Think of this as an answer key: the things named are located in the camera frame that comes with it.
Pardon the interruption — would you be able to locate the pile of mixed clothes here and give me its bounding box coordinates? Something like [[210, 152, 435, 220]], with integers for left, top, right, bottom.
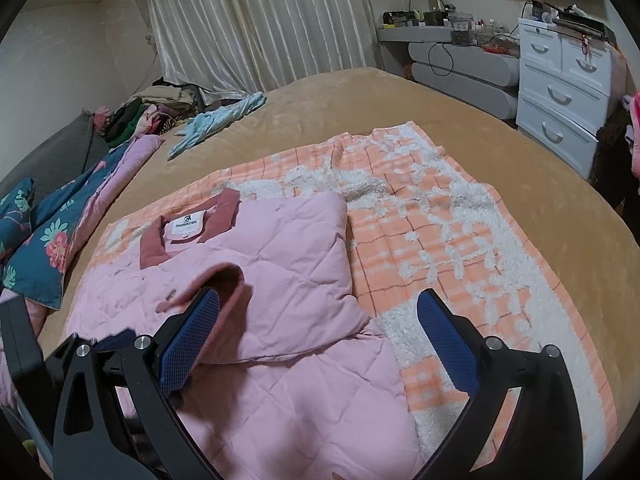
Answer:
[[102, 77, 211, 143]]

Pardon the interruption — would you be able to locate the black set-top box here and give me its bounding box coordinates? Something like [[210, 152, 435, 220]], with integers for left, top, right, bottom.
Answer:
[[551, 12, 619, 43]]

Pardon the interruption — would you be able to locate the bed with tan cover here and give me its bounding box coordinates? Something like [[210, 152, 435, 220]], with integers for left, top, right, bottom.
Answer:
[[37, 66, 640, 480]]

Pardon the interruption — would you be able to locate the pink printed towel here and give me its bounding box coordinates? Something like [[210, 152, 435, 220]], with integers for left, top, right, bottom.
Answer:
[[622, 87, 640, 177]]

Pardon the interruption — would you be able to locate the pink quilted jacket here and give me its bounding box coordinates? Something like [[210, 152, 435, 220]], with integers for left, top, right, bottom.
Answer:
[[0, 187, 426, 480]]

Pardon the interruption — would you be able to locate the light blue garment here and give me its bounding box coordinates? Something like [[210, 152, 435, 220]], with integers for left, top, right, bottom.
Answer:
[[167, 92, 267, 161]]

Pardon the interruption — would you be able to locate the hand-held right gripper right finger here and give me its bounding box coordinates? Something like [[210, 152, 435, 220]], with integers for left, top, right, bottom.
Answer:
[[416, 288, 586, 480]]

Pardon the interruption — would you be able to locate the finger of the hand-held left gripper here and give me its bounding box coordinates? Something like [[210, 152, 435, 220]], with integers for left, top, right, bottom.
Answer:
[[94, 329, 137, 357]]

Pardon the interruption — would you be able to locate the dark chair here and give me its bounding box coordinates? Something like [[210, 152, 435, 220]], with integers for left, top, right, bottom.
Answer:
[[594, 110, 637, 211]]

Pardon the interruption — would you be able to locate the grey dressing table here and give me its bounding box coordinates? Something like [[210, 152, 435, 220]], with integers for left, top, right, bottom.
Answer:
[[377, 25, 521, 121]]

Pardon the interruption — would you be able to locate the blue floral quilt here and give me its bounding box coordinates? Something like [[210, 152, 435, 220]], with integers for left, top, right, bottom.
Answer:
[[0, 135, 166, 311]]

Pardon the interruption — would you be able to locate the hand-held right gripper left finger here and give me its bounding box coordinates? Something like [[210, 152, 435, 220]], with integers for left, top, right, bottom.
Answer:
[[52, 287, 223, 480]]

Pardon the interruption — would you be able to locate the clutter of small toiletries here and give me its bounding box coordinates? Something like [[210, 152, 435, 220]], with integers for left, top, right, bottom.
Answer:
[[382, 4, 521, 55]]

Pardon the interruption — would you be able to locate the white drawer cabinet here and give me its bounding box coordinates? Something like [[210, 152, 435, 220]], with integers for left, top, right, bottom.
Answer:
[[515, 17, 627, 179]]

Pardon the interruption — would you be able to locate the grey headboard cushion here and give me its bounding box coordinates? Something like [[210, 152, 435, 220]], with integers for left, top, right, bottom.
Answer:
[[0, 112, 109, 201]]

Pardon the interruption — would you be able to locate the orange checked blanket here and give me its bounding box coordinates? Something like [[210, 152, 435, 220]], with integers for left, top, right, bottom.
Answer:
[[95, 121, 619, 480]]

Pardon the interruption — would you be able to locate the white striped curtain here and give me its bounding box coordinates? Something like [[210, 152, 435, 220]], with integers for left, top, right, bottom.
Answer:
[[140, 0, 377, 97]]

